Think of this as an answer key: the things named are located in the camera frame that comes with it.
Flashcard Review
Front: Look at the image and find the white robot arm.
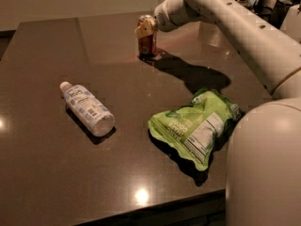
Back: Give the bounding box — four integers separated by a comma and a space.
145, 0, 301, 226

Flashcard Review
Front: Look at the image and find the green rice chip bag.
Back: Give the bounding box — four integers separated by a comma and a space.
148, 89, 242, 171

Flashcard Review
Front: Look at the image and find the red coke can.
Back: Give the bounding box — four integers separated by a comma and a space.
137, 14, 157, 57

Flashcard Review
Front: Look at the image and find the clear plastic water bottle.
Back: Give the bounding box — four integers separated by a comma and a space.
60, 82, 115, 137

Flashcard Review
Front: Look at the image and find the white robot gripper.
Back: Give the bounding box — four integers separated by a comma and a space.
135, 0, 203, 39

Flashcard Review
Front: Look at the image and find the black wire basket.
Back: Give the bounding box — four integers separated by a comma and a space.
253, 5, 282, 28

